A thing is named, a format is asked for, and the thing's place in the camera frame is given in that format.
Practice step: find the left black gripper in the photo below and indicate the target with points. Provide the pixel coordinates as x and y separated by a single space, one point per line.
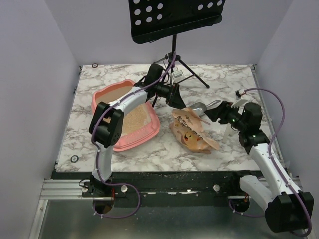
174 93

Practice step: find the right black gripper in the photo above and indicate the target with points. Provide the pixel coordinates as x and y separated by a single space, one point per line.
222 111

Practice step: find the white bag sealing clip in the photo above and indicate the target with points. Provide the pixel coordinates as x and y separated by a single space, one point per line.
228 131

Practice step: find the orange cat litter bag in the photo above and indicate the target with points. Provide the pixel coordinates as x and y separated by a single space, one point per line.
188 130

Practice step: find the pink litter box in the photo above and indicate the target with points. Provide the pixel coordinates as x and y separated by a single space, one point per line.
139 126

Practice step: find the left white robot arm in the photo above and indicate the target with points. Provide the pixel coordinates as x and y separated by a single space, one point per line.
107 122

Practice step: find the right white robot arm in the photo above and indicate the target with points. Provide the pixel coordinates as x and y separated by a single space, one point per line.
286 207

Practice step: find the metal litter scoop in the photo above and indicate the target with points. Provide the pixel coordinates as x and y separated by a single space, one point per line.
199 107

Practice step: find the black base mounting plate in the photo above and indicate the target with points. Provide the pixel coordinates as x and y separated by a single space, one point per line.
165 189

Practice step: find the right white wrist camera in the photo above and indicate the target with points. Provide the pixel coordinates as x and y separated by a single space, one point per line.
240 99

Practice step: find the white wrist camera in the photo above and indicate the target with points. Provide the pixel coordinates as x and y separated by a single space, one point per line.
240 99
176 74

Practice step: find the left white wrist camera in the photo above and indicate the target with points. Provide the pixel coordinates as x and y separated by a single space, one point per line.
176 74

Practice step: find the aluminium frame rail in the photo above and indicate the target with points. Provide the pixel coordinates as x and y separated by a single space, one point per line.
61 190

